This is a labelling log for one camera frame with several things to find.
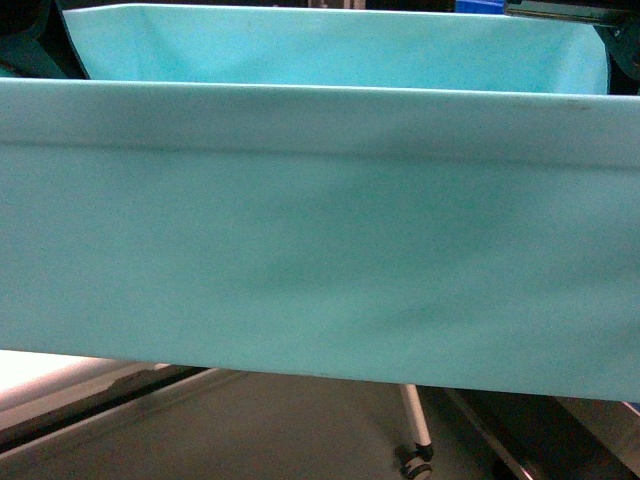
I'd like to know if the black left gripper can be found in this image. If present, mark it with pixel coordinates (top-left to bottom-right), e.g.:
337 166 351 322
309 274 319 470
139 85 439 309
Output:
1 0 90 80

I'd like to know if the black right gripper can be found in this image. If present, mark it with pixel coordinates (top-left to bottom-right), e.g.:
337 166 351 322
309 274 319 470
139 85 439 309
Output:
504 0 639 95

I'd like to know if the teal plastic bin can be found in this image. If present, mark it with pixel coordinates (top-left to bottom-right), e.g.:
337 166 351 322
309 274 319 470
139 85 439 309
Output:
1 5 639 401

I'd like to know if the white cart leg with caster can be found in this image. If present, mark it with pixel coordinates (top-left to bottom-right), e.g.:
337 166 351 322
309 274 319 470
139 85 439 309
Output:
395 384 434 480

